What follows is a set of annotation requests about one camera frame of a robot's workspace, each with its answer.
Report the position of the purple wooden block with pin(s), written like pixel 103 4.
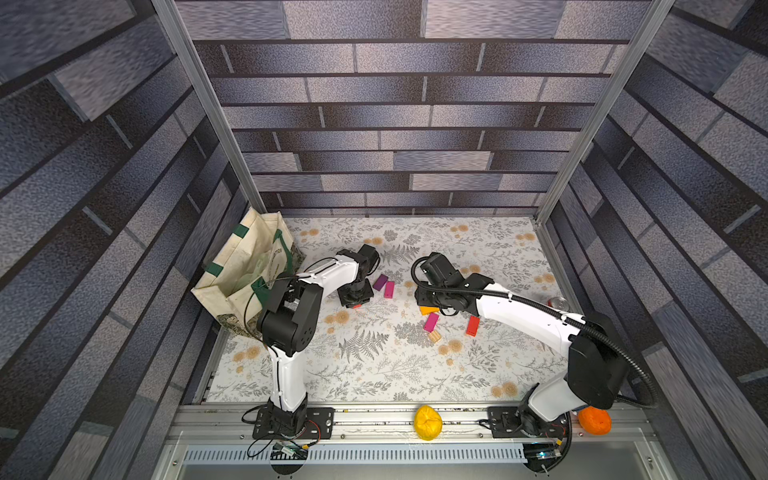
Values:
pixel 380 282

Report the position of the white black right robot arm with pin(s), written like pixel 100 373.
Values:
pixel 596 364

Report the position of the magenta wooden block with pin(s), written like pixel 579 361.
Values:
pixel 389 290

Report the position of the red soda can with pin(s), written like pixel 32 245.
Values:
pixel 558 303

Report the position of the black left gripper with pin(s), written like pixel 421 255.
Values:
pixel 348 300

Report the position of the yellow-orange flat wooden block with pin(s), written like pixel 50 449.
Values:
pixel 425 311

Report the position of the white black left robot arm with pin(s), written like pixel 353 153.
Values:
pixel 290 309

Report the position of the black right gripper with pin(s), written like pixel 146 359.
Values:
pixel 432 297

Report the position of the cream green tote bag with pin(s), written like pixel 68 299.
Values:
pixel 238 280

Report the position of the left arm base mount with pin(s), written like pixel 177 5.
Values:
pixel 313 423

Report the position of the pink wooden block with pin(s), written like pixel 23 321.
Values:
pixel 431 322

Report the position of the orange mandarin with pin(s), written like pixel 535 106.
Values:
pixel 595 421

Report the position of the slotted metal cable tray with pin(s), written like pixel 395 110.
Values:
pixel 365 454

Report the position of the red wooden block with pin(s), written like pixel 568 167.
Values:
pixel 472 326

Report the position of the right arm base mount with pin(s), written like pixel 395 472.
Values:
pixel 507 422

